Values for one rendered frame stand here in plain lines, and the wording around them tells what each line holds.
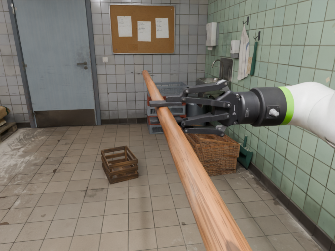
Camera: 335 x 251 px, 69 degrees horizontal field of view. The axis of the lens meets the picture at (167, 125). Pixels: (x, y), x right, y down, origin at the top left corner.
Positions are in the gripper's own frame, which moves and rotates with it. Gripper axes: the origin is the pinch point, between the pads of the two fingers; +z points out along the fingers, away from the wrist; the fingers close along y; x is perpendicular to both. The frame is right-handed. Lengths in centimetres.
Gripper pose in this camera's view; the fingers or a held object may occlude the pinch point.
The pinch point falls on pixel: (164, 111)
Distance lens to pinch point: 53.9
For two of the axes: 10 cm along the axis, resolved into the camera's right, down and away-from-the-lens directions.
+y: 0.1, 9.5, 3.1
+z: -9.9, 0.5, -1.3
